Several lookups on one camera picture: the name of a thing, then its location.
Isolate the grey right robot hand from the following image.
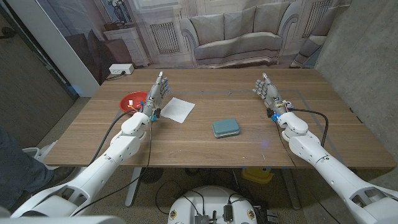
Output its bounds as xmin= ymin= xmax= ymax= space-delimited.
xmin=252 ymin=72 xmax=289 ymax=118

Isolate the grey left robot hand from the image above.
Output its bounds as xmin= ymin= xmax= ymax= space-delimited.
xmin=142 ymin=71 xmax=172 ymax=119

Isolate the white paper towel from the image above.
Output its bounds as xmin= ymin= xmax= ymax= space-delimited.
xmin=160 ymin=96 xmax=196 ymax=124

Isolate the red bowl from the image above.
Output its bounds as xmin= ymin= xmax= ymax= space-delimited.
xmin=119 ymin=91 xmax=149 ymax=114

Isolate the teal soap box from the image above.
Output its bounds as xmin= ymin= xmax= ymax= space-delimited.
xmin=211 ymin=118 xmax=241 ymax=139

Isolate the white power strip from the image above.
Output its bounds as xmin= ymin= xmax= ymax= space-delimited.
xmin=108 ymin=63 xmax=135 ymax=75

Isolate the printed living room backdrop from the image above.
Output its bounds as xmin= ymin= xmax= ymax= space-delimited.
xmin=35 ymin=0 xmax=352 ymax=85

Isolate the black round floor fan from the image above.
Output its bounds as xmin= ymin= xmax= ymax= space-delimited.
xmin=139 ymin=167 xmax=164 ymax=184

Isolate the yellow object under table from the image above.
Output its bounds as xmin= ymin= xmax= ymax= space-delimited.
xmin=241 ymin=167 xmax=274 ymax=184

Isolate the white table leg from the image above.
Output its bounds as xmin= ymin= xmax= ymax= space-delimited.
xmin=124 ymin=167 xmax=143 ymax=208

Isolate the grey table leg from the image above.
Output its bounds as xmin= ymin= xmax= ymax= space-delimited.
xmin=281 ymin=167 xmax=302 ymax=210

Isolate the white upright panel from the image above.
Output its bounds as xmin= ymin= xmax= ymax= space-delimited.
xmin=6 ymin=0 xmax=101 ymax=98

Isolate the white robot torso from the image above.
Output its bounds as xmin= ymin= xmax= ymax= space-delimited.
xmin=167 ymin=185 xmax=258 ymax=224

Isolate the white plastic chair base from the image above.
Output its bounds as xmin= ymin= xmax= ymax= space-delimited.
xmin=21 ymin=140 xmax=60 ymax=170

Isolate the person in blue jeans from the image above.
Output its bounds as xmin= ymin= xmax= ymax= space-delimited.
xmin=0 ymin=126 xmax=55 ymax=209

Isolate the black power strip cable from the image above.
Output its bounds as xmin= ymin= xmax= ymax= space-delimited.
xmin=105 ymin=70 xmax=127 ymax=81

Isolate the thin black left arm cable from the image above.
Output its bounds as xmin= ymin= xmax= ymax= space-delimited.
xmin=71 ymin=119 xmax=153 ymax=217

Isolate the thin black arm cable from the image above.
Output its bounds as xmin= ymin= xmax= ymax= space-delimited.
xmin=275 ymin=121 xmax=343 ymax=224
xmin=71 ymin=119 xmax=153 ymax=217

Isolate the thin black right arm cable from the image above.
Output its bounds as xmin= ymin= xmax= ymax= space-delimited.
xmin=275 ymin=121 xmax=343 ymax=224

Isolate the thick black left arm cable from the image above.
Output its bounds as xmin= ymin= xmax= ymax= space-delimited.
xmin=88 ymin=108 xmax=139 ymax=167

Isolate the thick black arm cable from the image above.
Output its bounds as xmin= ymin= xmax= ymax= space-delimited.
xmin=289 ymin=108 xmax=330 ymax=147
xmin=88 ymin=108 xmax=139 ymax=167

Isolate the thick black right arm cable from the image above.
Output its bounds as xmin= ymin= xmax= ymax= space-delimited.
xmin=289 ymin=108 xmax=330 ymax=147

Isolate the black door handle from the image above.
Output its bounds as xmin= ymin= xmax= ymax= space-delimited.
xmin=0 ymin=27 xmax=16 ymax=40

